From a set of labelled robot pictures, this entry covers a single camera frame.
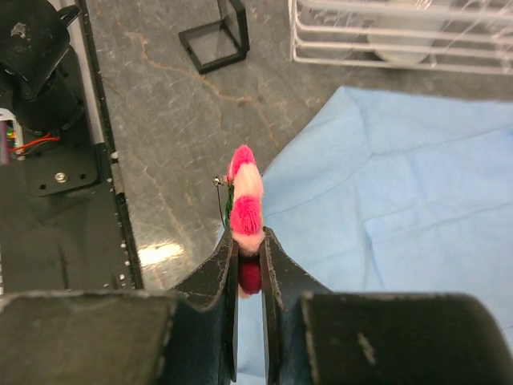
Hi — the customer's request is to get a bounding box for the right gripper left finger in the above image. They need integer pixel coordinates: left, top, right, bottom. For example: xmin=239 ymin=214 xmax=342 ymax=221
xmin=1 ymin=232 xmax=238 ymax=384

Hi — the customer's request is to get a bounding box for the light blue button shirt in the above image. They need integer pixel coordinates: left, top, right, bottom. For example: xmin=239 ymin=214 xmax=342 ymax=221
xmin=237 ymin=87 xmax=512 ymax=384

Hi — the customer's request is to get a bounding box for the small black square frame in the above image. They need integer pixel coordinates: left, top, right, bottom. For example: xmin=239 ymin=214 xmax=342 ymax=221
xmin=178 ymin=0 xmax=250 ymax=75

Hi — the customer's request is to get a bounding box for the frosted white cup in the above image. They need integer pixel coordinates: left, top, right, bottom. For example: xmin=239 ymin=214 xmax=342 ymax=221
xmin=368 ymin=15 xmax=441 ymax=65

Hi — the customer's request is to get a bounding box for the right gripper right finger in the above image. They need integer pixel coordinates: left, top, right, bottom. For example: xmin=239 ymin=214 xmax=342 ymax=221
xmin=260 ymin=229 xmax=512 ymax=384

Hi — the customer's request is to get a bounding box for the white wire dish rack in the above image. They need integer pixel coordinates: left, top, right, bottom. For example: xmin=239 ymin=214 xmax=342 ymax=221
xmin=288 ymin=0 xmax=512 ymax=76

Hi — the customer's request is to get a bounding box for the pink flower smiley brooch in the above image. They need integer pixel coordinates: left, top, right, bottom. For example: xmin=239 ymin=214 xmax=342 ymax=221
xmin=213 ymin=144 xmax=265 ymax=298

